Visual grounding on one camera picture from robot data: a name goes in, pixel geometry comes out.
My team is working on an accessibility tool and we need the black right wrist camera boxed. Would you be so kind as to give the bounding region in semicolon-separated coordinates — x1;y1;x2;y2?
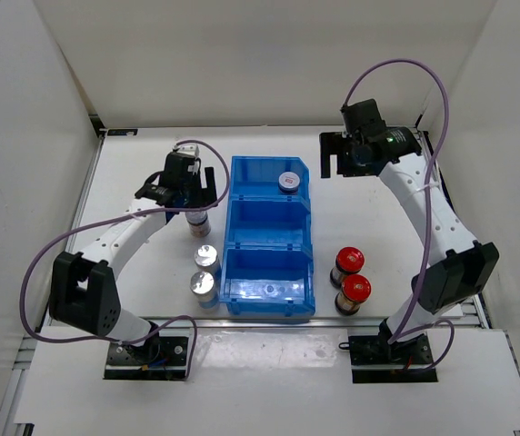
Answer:
340;99;387;137

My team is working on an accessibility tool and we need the red-lid sauce jar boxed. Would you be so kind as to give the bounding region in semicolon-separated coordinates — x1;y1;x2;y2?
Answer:
335;273;372;316
329;246;365;289

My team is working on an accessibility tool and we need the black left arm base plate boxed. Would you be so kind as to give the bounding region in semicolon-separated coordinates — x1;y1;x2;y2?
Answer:
103;332;191;382

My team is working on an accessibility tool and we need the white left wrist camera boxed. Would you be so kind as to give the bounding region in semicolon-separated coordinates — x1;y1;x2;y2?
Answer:
172;144;200;166

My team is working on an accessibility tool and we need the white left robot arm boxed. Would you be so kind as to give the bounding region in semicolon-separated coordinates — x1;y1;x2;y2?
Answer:
49;144;217;363

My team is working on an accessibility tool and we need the blue three-compartment plastic bin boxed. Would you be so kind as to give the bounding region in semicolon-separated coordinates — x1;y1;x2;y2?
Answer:
219;156;315;319

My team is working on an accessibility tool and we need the white-lid jar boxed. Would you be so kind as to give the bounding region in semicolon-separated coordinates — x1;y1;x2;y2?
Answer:
185;211;211;238
278;171;301;195

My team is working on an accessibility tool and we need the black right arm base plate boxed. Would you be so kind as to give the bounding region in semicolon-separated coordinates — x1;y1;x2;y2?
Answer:
338;334;438;384

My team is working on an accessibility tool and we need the silver-lid bottle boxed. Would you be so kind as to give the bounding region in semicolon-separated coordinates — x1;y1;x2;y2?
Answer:
194;244;221;275
190;271;219;310

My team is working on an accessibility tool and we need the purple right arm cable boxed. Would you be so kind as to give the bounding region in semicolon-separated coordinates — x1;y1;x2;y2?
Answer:
342;58;455;374

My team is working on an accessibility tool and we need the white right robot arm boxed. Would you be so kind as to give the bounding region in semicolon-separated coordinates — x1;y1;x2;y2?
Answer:
319;127;499;363

